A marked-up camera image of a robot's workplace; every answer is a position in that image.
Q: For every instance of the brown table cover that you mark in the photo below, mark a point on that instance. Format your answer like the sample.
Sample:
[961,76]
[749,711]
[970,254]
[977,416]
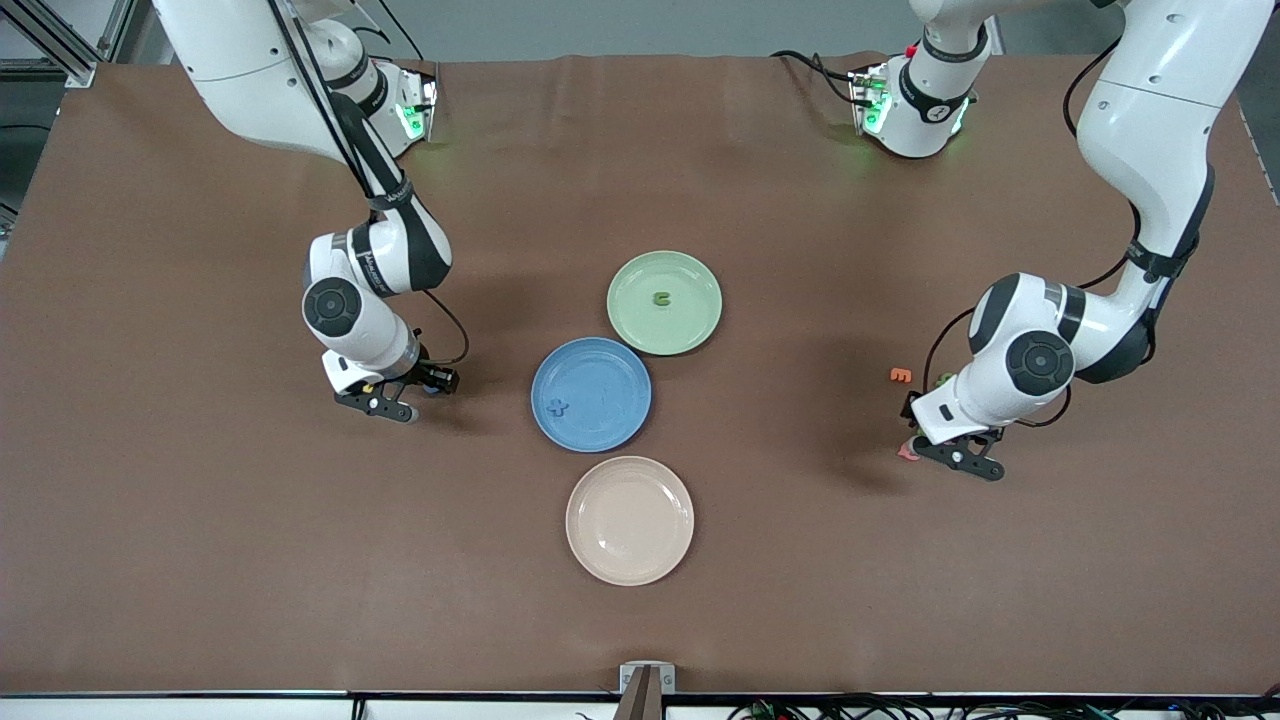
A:
[200,550]

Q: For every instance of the grey metal camera mount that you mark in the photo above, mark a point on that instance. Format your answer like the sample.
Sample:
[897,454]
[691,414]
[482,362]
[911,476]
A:
[647,690]

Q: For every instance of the blue foam letter x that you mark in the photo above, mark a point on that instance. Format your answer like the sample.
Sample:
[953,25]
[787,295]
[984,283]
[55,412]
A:
[557,407]

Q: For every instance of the blue plate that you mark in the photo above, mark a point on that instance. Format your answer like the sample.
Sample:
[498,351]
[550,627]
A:
[600,380]

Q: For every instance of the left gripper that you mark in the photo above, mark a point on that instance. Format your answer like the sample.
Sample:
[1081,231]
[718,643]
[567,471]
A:
[907,406]

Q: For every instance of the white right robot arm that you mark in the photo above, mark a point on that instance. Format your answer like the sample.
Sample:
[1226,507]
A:
[240,70]

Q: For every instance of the grey aluminium frame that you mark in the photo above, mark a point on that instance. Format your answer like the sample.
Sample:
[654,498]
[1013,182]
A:
[70,65]

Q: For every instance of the beige plate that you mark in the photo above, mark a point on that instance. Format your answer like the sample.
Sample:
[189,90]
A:
[630,520]

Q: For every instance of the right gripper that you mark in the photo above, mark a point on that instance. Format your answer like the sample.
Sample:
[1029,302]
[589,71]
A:
[428,375]

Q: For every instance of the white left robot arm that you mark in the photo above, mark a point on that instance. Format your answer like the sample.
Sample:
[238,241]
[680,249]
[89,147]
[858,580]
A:
[1150,100]

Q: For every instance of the green plate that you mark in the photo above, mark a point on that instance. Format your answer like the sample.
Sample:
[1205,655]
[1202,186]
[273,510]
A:
[690,320]

